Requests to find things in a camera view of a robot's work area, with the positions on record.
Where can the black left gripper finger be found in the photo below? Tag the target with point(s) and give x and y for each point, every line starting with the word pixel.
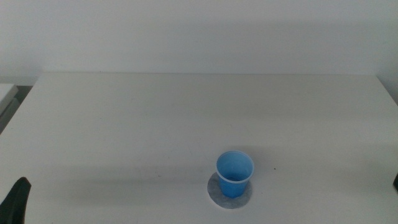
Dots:
pixel 15 205

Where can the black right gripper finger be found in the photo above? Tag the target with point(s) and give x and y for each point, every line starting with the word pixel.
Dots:
pixel 396 183

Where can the blue plastic cup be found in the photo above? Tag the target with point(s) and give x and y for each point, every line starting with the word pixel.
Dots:
pixel 231 188

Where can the round grey felt cup mat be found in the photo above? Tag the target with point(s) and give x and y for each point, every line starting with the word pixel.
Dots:
pixel 214 193

